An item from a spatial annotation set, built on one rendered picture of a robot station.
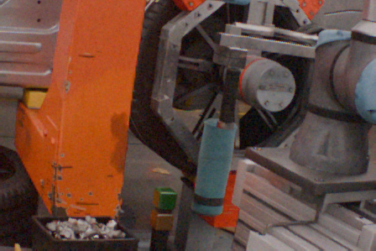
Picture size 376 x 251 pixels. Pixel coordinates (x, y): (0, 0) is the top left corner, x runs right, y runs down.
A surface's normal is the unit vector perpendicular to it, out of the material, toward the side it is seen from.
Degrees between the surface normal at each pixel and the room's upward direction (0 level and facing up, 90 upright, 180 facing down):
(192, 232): 90
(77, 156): 90
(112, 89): 90
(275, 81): 90
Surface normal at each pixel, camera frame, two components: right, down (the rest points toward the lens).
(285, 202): -0.89, -0.05
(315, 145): -0.57, -0.26
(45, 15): 0.39, 0.21
